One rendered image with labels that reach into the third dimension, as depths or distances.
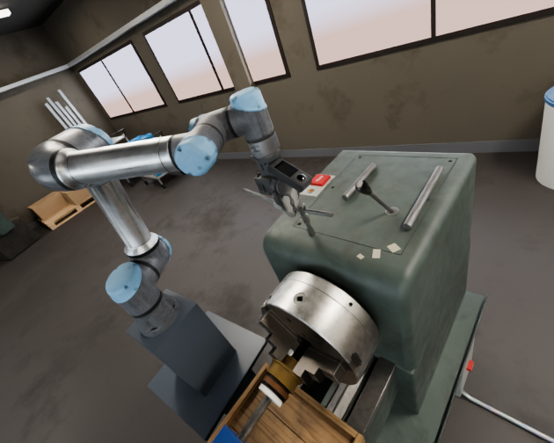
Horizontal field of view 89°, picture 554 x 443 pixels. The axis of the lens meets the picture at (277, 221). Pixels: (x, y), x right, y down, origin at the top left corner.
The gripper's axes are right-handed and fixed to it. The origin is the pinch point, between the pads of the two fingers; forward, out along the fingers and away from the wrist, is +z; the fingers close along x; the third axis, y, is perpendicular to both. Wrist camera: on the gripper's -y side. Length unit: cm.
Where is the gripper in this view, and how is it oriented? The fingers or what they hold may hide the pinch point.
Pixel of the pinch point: (295, 214)
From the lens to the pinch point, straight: 82.5
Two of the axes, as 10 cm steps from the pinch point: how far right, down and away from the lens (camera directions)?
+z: 3.2, 7.6, 5.7
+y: -7.2, -1.9, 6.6
